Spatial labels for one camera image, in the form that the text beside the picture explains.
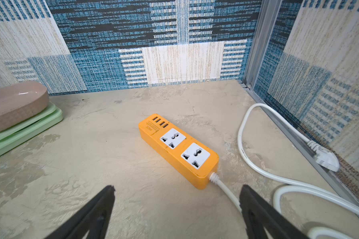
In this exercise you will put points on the pink panda bowl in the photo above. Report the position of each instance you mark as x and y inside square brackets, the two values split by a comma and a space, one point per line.
[21, 101]

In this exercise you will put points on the green electronic scale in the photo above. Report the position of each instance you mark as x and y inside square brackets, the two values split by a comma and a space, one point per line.
[23, 131]

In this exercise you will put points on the orange power strip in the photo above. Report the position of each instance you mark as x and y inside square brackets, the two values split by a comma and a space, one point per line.
[192, 159]

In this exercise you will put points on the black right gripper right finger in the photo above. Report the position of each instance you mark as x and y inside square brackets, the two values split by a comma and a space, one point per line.
[261, 218]

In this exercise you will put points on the white power plug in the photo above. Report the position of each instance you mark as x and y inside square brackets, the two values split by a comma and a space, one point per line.
[324, 157]

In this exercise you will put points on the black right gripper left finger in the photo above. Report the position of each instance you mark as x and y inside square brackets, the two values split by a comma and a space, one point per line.
[91, 221]

